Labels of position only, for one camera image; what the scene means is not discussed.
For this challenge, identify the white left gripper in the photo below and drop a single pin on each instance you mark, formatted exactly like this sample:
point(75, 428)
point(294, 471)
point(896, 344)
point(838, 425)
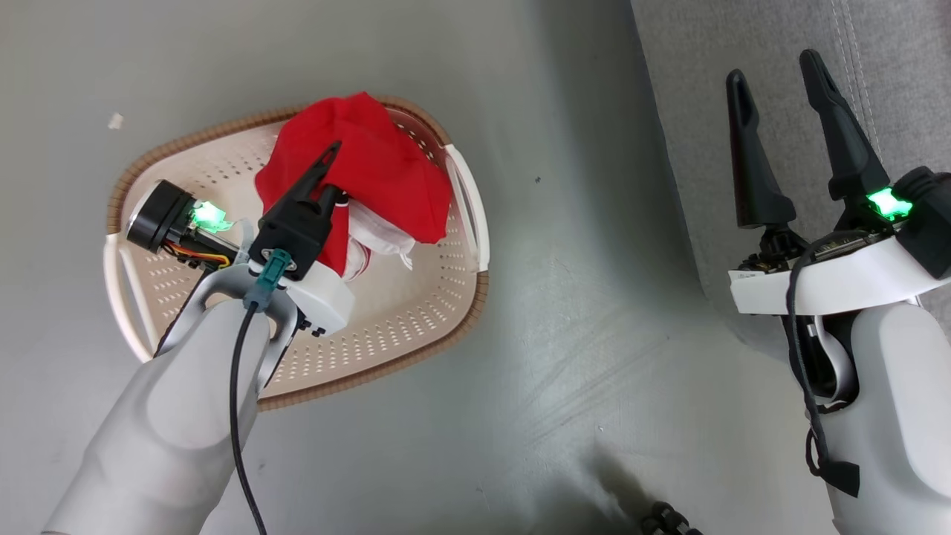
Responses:
point(327, 297)

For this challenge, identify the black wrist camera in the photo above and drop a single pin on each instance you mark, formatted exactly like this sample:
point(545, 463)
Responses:
point(925, 215)
point(160, 215)

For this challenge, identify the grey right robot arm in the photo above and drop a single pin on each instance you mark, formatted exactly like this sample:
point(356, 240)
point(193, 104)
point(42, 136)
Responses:
point(899, 416)

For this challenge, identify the red garment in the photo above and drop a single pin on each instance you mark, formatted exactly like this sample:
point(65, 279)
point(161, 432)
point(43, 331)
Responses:
point(371, 171)

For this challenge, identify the small white paper scrap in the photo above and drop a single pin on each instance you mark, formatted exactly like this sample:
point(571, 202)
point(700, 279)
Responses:
point(115, 120)

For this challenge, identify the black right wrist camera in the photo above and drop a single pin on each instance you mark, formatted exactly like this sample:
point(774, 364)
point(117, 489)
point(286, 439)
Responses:
point(925, 215)

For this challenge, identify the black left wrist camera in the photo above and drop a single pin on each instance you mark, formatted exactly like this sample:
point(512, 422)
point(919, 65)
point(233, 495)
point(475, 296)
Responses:
point(160, 215)

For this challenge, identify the beige perforated laundry basket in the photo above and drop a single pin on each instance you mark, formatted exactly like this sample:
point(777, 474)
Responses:
point(416, 312)

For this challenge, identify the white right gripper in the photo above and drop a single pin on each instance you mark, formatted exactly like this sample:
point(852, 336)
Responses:
point(839, 279)

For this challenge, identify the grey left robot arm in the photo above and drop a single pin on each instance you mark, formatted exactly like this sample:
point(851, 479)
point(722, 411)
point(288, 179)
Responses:
point(171, 416)

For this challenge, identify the grey fabric sofa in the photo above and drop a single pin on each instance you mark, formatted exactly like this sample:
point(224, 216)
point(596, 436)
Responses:
point(743, 44)

